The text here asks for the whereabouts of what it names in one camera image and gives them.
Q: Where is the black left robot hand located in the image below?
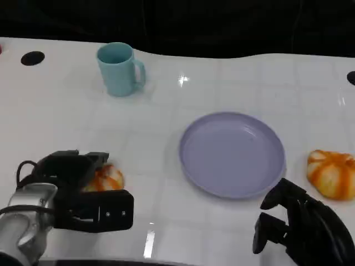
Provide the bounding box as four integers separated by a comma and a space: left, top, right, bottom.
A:
32, 150, 110, 195

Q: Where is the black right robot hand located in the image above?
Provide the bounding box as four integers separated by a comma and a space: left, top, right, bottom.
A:
252, 178, 355, 266

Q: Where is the orange and white bread roll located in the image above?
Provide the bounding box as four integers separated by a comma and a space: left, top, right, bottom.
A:
307, 149, 355, 201
82, 163, 125, 193

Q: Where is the pale green mug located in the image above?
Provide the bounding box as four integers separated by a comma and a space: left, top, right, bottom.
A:
96, 42, 147, 98

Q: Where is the lilac plate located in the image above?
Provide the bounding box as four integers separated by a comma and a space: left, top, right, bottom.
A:
179, 111, 286, 200

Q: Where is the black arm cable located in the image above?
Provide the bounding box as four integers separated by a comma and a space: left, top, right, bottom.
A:
0, 160, 55, 216

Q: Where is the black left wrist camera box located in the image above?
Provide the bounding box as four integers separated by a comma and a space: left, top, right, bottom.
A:
54, 189, 135, 233

